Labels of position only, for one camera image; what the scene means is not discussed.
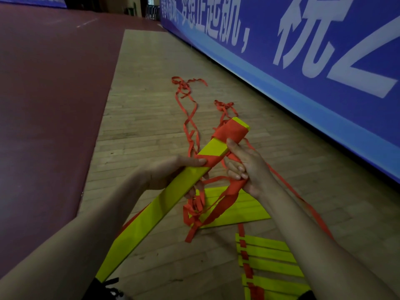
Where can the person's right hand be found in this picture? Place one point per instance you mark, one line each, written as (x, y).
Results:
(254, 171)

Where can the person's left hand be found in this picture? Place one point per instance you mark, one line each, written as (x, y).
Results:
(165, 171)

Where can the person's left thumb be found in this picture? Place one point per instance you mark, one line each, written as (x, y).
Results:
(193, 161)

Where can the person's right thumb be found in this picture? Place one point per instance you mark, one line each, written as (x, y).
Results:
(233, 146)

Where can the person's right middle finger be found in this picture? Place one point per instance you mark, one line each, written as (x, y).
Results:
(237, 174)

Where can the bundle of yellow ladder rungs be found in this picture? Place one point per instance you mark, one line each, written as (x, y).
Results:
(175, 193)

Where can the person's right forearm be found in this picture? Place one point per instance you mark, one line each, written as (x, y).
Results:
(315, 246)

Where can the person's left forearm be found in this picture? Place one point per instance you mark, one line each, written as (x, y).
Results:
(78, 243)

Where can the pile of loose yellow rungs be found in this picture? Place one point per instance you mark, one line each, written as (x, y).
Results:
(247, 212)

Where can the large blue banner white characters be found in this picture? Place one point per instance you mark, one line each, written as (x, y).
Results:
(312, 90)

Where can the black shoe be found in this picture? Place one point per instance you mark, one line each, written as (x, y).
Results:
(307, 296)
(98, 292)

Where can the small blue banner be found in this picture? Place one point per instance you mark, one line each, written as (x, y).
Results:
(31, 0)

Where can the dark metal frame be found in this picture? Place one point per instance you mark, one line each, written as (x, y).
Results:
(152, 12)

